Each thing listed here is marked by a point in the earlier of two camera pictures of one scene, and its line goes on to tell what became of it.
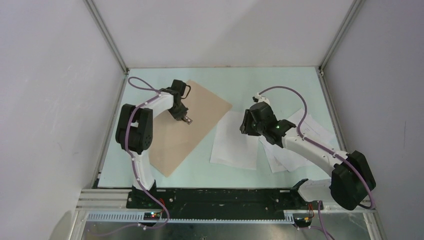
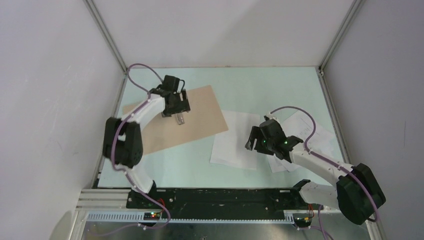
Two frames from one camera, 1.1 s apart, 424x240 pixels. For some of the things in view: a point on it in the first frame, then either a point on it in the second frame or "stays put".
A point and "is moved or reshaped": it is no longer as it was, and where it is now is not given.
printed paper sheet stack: x=282 y=160 stays put
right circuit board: x=303 y=222 stays put
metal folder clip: x=188 y=120 is moved or reshaped
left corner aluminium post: x=97 y=16 stays put
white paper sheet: x=231 y=147 stays put
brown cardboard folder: x=174 y=140 is moved or reshaped
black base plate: x=228 y=203 stays put
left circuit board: x=151 y=216 stays put
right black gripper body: x=250 y=127 → x=262 y=145
